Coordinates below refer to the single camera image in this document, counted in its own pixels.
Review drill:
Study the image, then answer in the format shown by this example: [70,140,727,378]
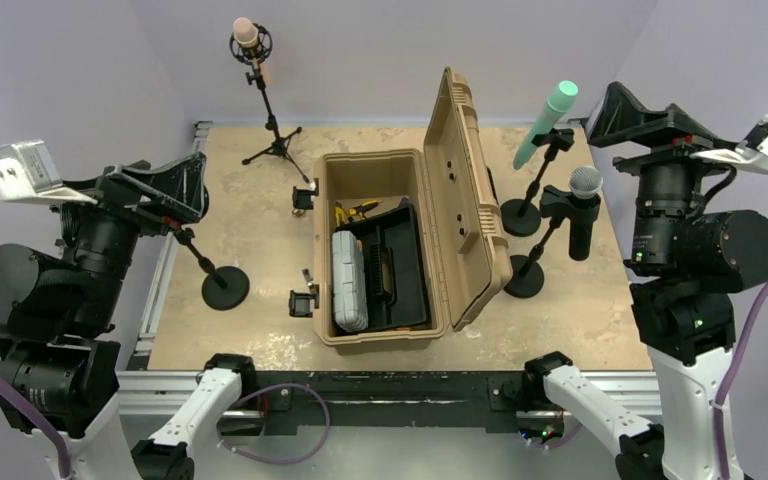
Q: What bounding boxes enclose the yellow pliers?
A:
[335,200,380,226]

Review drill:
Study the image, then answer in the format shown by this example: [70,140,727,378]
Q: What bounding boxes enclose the pink microphone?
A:
[229,17,272,86]

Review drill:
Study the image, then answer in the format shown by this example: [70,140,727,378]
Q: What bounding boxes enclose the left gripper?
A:
[32,147,203,327]

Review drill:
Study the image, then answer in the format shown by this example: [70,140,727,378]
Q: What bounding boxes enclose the round base stand left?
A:
[173,228,250,311]

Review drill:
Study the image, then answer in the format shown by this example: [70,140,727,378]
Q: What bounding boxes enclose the grey plastic case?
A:
[332,230,369,333]

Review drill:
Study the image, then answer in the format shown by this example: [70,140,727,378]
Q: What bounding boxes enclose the green microphone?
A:
[512,80,579,170]

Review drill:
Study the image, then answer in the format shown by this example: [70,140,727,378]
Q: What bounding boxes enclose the black silver microphone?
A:
[539,166,603,261]

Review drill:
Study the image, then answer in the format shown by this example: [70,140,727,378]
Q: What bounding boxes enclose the black toolbox latch rear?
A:
[291,178,319,217]

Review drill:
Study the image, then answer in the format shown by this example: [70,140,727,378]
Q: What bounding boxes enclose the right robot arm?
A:
[514,81,768,479]

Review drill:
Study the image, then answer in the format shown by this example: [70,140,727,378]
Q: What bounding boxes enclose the black toolbox latch front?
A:
[288,268,320,318]

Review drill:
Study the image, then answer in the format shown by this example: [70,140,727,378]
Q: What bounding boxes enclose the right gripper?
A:
[588,78,748,264]

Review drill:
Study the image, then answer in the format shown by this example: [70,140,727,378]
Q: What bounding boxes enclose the tan plastic toolbox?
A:
[312,68,512,349]

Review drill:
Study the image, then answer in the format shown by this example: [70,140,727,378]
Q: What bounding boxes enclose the black toolbox latch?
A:
[291,178,319,217]
[288,268,320,318]

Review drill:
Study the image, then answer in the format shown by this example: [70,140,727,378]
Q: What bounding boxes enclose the round base stand front right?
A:
[503,186,572,299]

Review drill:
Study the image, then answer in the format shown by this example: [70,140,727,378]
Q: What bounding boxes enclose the round base stand rear right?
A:
[501,128,574,237]

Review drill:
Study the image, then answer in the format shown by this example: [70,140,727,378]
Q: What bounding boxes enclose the round base stand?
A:
[503,186,572,299]
[501,128,574,237]
[173,228,250,311]

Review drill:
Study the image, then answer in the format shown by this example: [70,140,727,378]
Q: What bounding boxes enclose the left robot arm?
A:
[0,141,259,479]

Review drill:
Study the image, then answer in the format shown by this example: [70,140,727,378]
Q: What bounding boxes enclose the black tripod mic stand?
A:
[228,23,311,184]

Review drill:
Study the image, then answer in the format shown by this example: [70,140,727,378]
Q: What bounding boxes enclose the black tool tray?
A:
[332,197,431,334]

